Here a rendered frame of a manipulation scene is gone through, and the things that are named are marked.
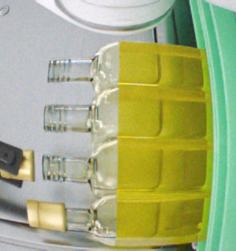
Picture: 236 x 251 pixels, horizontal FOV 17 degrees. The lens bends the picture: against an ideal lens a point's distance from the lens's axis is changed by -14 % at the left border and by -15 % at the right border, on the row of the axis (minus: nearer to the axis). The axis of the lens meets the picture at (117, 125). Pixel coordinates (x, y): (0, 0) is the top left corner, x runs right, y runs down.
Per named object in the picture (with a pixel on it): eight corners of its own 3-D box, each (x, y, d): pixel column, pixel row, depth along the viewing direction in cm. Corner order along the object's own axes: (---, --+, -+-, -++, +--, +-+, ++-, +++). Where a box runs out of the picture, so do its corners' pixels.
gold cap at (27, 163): (34, 157, 90) (1, 154, 90) (32, 144, 87) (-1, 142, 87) (35, 187, 89) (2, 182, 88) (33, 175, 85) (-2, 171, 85)
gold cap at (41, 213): (66, 220, 88) (30, 215, 88) (64, 197, 86) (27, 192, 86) (67, 237, 85) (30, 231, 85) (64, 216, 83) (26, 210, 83)
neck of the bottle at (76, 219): (87, 212, 87) (45, 208, 87) (87, 204, 85) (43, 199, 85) (88, 234, 86) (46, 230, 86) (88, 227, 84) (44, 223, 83)
